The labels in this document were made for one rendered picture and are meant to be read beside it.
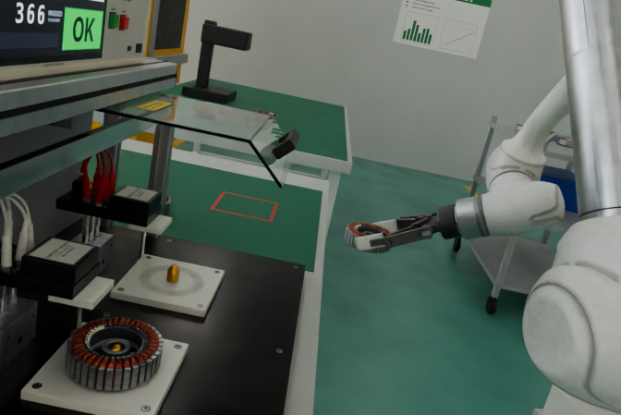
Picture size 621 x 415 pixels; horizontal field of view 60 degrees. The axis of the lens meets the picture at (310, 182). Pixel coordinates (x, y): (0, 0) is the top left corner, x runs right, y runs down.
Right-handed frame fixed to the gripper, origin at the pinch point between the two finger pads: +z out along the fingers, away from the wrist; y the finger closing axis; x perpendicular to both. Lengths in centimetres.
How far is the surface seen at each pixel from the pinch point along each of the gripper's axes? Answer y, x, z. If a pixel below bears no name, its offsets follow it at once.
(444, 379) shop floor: 87, -84, 13
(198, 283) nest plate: -43.3, 7.3, 17.8
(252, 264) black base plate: -27.7, 4.9, 15.9
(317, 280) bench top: -20.1, -2.5, 6.9
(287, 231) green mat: -0.6, 4.8, 20.0
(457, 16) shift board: 480, 100, 2
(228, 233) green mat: -13.1, 9.5, 28.5
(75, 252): -70, 21, 13
